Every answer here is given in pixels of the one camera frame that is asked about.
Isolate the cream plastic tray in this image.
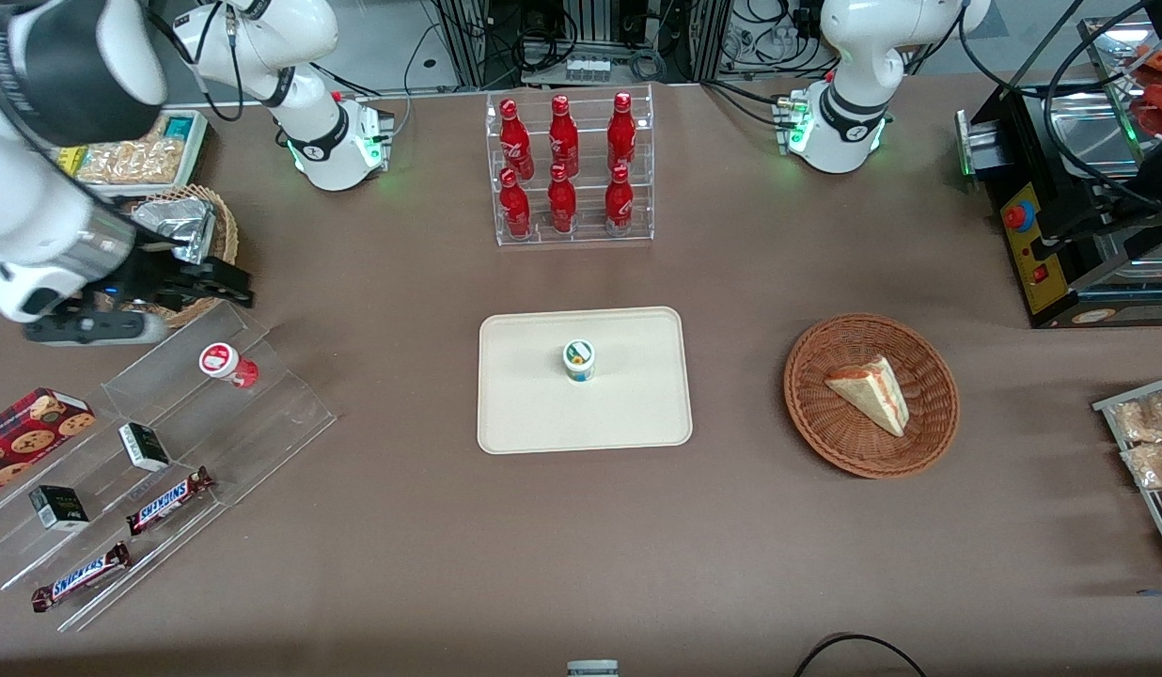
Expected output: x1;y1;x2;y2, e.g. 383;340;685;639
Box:
478;307;694;455

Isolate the bag of beige noodle snacks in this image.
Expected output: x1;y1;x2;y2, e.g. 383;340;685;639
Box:
77;134;188;185

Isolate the silver foil bag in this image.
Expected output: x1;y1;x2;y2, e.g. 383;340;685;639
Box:
133;197;217;266

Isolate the triangular sandwich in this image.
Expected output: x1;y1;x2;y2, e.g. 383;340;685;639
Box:
824;355;911;438

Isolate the red gum bottle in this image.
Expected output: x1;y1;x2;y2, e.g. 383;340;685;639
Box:
198;342;260;390

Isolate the clear acrylic bottle rack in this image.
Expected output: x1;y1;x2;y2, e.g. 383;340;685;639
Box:
485;83;656;248

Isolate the clear bag of beige snacks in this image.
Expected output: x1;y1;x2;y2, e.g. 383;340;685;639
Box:
1112;389;1162;444
1121;440;1162;491

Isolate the red food item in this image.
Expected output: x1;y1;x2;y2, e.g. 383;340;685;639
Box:
1130;83;1162;138

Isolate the clear acrylic stepped display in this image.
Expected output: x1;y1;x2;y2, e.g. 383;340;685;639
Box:
0;301;339;634

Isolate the Snickers bar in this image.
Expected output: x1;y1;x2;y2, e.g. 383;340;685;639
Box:
31;542;133;614
126;466;216;537

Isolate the tray of packaged snacks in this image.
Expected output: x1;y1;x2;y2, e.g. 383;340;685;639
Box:
1092;374;1162;576

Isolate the small black box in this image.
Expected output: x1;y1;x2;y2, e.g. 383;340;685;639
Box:
118;422;172;473
28;484;91;533

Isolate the round brown wicker basket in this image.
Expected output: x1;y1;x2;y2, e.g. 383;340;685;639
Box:
784;313;961;480

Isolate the small brown wicker basket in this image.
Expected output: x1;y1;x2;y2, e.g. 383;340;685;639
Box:
118;183;241;329

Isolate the white rectangular container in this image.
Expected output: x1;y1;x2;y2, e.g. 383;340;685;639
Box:
58;109;211;198

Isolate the black food warmer yellow panel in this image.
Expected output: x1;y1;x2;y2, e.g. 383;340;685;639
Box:
955;17;1162;330

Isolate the green-lidded yogurt cup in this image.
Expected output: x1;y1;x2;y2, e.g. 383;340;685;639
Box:
562;339;598;384

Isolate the red cola bottle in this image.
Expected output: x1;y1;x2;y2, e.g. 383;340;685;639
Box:
498;98;535;178
605;165;636;237
498;167;533;240
547;164;579;235
548;94;581;176
606;91;638;172

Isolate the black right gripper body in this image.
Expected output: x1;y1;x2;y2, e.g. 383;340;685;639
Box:
111;246;202;310

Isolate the black cable loop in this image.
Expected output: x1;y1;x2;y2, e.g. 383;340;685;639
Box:
792;634;930;677

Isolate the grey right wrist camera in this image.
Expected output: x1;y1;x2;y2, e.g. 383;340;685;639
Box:
24;310;169;347

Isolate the red cookie box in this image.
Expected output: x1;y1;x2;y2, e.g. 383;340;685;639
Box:
0;387;99;500

